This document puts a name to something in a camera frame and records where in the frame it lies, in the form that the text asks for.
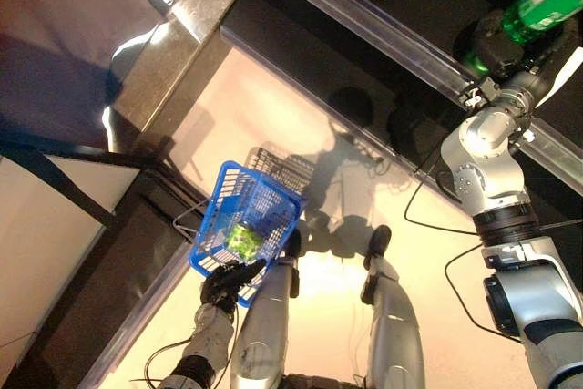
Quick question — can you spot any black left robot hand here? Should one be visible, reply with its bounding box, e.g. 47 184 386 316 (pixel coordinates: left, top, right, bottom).
199 259 269 312

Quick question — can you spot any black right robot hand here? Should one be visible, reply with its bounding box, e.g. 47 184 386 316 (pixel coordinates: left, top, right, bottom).
455 8 570 83

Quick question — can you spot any blue plastic shopping basket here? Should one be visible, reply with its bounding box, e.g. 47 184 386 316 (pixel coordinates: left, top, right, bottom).
171 159 305 309

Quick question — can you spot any black drinks display shelf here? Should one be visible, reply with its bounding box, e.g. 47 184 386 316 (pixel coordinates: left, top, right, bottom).
218 0 583 244

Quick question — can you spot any black shelf with white panel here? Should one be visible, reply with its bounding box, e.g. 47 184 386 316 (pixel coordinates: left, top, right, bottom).
0 142 210 389

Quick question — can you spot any glossy black ledge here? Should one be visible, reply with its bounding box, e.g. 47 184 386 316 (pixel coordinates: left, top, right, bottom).
102 0 256 153

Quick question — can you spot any thin black cable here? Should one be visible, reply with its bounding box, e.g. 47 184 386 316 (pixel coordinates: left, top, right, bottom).
444 242 525 343
129 309 239 389
403 159 491 238

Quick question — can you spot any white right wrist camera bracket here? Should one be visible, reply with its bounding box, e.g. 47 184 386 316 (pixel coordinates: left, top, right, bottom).
532 46 583 110

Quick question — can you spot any clear plastic price rail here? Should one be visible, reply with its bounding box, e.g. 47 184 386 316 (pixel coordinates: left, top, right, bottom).
234 0 477 110
523 115 583 169

